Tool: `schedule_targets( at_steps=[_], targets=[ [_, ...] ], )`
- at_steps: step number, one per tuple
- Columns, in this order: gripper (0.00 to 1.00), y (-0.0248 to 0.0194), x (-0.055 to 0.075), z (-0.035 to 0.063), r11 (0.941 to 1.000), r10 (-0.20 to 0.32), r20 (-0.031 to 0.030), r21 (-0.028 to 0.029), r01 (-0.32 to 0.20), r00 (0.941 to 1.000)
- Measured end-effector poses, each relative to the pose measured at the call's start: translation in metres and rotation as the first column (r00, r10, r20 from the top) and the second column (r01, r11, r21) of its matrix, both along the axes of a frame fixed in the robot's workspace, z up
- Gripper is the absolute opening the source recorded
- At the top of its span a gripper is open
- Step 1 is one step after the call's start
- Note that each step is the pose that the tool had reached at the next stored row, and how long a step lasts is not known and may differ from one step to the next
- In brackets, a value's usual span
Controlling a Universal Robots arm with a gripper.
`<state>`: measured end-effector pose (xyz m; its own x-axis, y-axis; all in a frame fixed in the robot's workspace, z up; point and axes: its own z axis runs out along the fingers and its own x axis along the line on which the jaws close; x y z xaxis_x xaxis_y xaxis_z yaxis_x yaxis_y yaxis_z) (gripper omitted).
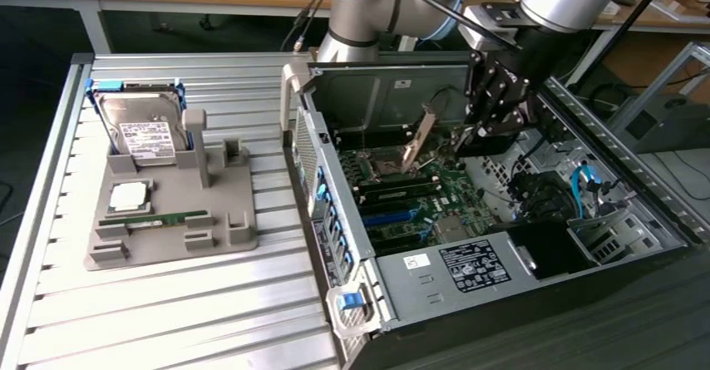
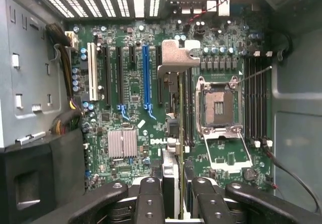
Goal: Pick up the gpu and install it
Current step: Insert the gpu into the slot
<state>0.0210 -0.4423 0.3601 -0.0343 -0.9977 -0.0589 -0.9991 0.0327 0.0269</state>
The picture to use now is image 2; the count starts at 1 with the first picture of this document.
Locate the long black expansion slot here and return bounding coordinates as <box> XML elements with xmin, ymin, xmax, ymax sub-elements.
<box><xmin>102</xmin><ymin>45</ymin><xmax>112</xmax><ymax>106</ymax></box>
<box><xmin>155</xmin><ymin>45</ymin><xmax>163</xmax><ymax>105</ymax></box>
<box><xmin>115</xmin><ymin>46</ymin><xmax>124</xmax><ymax>104</ymax></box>

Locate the silver chipset heatsink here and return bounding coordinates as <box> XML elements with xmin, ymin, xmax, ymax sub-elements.
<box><xmin>107</xmin><ymin>129</ymin><xmax>138</xmax><ymax>159</ymax></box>

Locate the CPU socket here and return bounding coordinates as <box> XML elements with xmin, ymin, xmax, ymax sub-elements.
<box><xmin>196</xmin><ymin>75</ymin><xmax>244</xmax><ymax>139</ymax></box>

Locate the round coin battery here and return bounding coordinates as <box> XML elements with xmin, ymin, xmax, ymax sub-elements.
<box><xmin>243</xmin><ymin>168</ymin><xmax>257</xmax><ymax>182</ymax></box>

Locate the black open PC case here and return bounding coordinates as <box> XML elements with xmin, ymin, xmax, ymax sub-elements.
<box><xmin>0</xmin><ymin>0</ymin><xmax>322</xmax><ymax>224</ymax></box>

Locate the green Dell motherboard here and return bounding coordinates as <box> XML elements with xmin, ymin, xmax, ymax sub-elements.
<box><xmin>64</xmin><ymin>4</ymin><xmax>275</xmax><ymax>192</ymax></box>

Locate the thin metal locking lever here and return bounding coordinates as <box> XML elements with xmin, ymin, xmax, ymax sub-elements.
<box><xmin>230</xmin><ymin>65</ymin><xmax>273</xmax><ymax>86</ymax></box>

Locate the black sleeved power wire bundle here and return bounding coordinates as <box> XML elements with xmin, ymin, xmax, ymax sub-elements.
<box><xmin>45</xmin><ymin>23</ymin><xmax>85</xmax><ymax>136</ymax></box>

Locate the white expansion slot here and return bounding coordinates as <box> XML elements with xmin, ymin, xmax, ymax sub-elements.
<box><xmin>87</xmin><ymin>42</ymin><xmax>99</xmax><ymax>102</ymax></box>

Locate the white power connector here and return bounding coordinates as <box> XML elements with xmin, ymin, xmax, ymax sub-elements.
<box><xmin>64</xmin><ymin>31</ymin><xmax>79</xmax><ymax>52</ymax></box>

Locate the blue expansion slot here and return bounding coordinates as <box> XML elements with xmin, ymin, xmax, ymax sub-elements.
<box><xmin>142</xmin><ymin>45</ymin><xmax>149</xmax><ymax>109</ymax></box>

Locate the black plastic air duct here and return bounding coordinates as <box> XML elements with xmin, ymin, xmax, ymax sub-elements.
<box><xmin>0</xmin><ymin>130</ymin><xmax>86</xmax><ymax>224</ymax></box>

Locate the silver socket cover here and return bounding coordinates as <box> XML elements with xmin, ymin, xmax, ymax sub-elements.
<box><xmin>203</xmin><ymin>130</ymin><xmax>254</xmax><ymax>171</ymax></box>

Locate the black RAM slot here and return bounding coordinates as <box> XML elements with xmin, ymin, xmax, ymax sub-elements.
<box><xmin>256</xmin><ymin>56</ymin><xmax>263</xmax><ymax>144</ymax></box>
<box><xmin>251</xmin><ymin>56</ymin><xmax>257</xmax><ymax>144</ymax></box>
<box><xmin>245</xmin><ymin>56</ymin><xmax>251</xmax><ymax>144</ymax></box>
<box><xmin>189</xmin><ymin>67</ymin><xmax>196</xmax><ymax>146</ymax></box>
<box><xmin>183</xmin><ymin>69</ymin><xmax>190</xmax><ymax>146</ymax></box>
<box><xmin>262</xmin><ymin>56</ymin><xmax>268</xmax><ymax>144</ymax></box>

